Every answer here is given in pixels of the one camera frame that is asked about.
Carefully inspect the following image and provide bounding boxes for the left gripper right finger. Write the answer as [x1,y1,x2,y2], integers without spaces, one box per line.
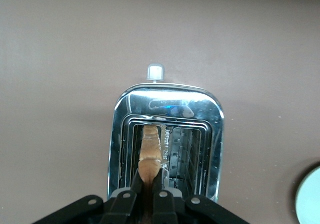
[151,170,251,224]

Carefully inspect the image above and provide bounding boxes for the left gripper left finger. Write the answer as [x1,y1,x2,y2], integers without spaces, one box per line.
[32,170,145,224]

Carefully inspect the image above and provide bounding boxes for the brown bread slice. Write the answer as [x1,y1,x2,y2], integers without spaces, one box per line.
[137,124,162,224]

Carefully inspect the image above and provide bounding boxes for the light green round plate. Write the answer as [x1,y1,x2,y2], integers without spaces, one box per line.
[294,164,320,224]

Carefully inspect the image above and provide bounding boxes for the beige chrome toaster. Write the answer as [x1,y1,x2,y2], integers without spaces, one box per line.
[106,63,225,203]

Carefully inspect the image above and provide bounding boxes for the brown table cover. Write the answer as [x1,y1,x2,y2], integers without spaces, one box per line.
[0,0,320,224]

